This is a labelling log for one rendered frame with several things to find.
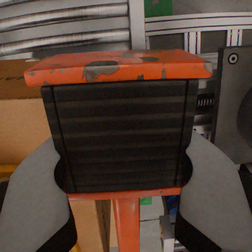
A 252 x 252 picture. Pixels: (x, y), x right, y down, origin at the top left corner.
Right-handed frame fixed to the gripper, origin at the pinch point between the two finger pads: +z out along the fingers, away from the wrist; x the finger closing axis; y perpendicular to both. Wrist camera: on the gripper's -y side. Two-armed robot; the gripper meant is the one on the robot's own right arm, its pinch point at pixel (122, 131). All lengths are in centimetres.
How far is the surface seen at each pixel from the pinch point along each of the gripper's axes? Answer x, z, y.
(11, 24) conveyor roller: -40, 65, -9
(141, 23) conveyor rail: 7, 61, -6
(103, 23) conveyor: -6, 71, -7
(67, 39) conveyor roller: -20, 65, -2
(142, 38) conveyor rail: 8, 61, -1
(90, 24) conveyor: -12, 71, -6
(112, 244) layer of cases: -13, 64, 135
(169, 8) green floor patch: 30, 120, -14
